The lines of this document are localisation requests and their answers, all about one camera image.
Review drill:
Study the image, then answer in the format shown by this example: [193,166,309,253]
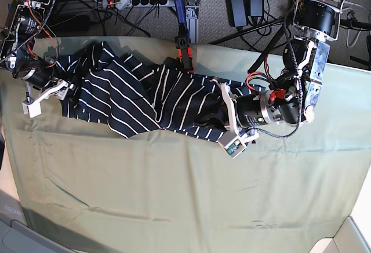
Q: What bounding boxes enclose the navy white striped T-shirt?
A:
[53,41,266,144]

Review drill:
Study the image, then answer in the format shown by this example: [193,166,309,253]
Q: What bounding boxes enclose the robot arm image right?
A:
[217,0,345,155]

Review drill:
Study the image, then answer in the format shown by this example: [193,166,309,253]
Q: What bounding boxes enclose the grey white cable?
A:
[344,1,371,48]

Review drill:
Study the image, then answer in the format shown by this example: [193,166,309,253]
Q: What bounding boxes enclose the blue orange centre clamp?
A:
[174,0,194,72]

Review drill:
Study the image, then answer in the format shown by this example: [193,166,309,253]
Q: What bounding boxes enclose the aluminium frame post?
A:
[183,0,201,43]

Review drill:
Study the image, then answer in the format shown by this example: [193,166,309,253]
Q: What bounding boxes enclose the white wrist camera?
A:
[22,100,42,118]
[217,131,248,159]

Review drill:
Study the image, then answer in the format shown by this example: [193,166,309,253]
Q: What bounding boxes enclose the robot arm image left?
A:
[1,0,78,103]

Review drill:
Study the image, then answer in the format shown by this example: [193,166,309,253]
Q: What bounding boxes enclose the black tripod stand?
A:
[200,0,370,68]

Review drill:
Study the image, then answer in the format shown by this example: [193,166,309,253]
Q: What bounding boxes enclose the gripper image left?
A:
[29,79,81,105]

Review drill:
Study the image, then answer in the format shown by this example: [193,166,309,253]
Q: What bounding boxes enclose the light green table cloth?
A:
[0,35,371,253]

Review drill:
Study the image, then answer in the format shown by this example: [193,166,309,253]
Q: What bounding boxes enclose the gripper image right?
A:
[210,77,260,145]

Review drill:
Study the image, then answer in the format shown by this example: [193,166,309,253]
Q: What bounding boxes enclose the grey plastic bin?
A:
[1,191,73,252]

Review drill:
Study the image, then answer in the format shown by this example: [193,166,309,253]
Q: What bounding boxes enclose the black power adapter brick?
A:
[225,0,248,28]

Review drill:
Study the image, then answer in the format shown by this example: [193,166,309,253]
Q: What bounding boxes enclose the white power strip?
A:
[101,0,175,10]

